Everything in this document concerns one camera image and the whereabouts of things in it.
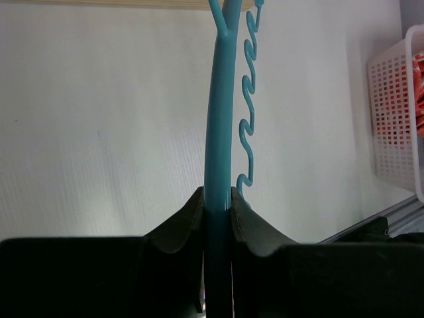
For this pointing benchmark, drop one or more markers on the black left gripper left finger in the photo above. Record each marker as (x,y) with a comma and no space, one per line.
(155,275)

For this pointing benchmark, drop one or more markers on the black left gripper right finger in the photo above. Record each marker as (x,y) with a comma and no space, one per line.
(275,276)

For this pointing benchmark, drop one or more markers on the blue hanger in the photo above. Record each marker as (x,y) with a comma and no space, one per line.
(217,173)

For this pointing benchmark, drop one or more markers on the white plastic basket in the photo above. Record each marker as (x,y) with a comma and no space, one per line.
(398,149)

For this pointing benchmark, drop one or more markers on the orange white patterned garment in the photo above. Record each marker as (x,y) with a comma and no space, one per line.
(418,85)

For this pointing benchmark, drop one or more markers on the wooden clothes rack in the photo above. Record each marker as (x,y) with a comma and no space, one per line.
(196,5)

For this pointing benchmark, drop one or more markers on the aluminium mounting rail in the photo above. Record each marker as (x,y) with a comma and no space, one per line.
(400,223)

